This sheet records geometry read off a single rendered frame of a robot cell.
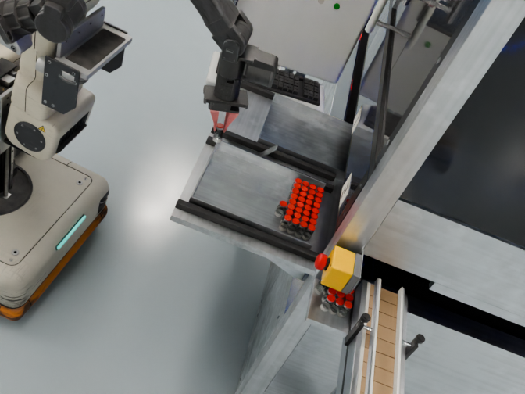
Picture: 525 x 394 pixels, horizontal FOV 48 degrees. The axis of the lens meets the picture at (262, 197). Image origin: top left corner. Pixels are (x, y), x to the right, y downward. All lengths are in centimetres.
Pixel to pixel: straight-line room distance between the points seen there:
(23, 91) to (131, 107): 147
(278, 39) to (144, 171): 98
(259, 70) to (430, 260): 60
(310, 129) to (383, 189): 70
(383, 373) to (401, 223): 34
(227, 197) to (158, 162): 136
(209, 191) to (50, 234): 78
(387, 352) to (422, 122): 54
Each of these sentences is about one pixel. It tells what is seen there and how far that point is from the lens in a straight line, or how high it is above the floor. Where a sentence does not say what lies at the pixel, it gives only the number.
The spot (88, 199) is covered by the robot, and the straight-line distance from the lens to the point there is 235.
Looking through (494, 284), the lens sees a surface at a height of 108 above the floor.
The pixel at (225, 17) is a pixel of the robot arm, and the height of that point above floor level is 142.
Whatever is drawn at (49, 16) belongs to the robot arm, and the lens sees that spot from 141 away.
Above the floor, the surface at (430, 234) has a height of 115.
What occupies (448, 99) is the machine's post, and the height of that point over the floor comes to 148.
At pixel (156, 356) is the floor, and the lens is 231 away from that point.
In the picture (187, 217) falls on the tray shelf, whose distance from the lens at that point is 154.
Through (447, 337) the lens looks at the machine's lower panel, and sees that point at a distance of 169.
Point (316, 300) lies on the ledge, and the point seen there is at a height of 88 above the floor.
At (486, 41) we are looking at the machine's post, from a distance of 114.
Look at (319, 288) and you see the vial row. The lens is 150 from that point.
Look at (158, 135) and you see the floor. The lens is 309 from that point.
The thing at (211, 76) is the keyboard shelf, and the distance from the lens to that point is 217.
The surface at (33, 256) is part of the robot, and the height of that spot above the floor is 28.
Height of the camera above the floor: 200
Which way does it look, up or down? 43 degrees down
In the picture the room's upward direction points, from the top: 25 degrees clockwise
